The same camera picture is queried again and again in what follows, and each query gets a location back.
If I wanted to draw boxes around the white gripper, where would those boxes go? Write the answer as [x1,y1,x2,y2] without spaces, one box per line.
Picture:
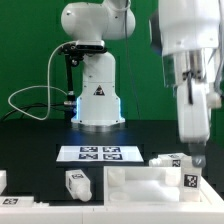
[177,79,210,168]

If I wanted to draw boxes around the white square tabletop part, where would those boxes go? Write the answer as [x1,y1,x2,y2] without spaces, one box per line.
[104,166,224,206]

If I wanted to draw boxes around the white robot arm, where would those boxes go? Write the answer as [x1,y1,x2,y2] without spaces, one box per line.
[61,0,224,167]

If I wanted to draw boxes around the white fiducial marker sheet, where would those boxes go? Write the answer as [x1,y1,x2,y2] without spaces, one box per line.
[56,146,143,162]

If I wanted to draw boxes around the white U-shaped obstacle fence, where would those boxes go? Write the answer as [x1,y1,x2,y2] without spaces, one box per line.
[0,169,224,224]

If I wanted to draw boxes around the background camera on stand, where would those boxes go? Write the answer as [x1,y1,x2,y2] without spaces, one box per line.
[58,41,107,116]

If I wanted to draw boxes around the white camera cable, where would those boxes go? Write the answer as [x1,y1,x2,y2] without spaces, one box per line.
[7,41,78,122]

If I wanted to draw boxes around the black cables on table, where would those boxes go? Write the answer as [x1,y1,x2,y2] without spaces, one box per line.
[0,102,75,122]

